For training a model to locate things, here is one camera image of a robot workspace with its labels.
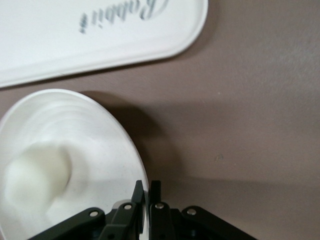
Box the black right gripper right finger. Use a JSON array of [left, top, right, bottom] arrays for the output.
[[146, 179, 261, 240]]

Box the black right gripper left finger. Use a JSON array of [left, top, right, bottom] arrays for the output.
[[27, 179, 146, 240]]

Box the round cream plate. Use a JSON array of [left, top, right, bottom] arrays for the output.
[[0, 88, 149, 240]]

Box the small pale bun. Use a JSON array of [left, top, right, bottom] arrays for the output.
[[3, 141, 73, 219]]

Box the cream rabbit print tray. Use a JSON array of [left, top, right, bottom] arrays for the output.
[[0, 0, 210, 89]]

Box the brown table mat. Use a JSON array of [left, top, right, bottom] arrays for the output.
[[0, 0, 320, 240]]

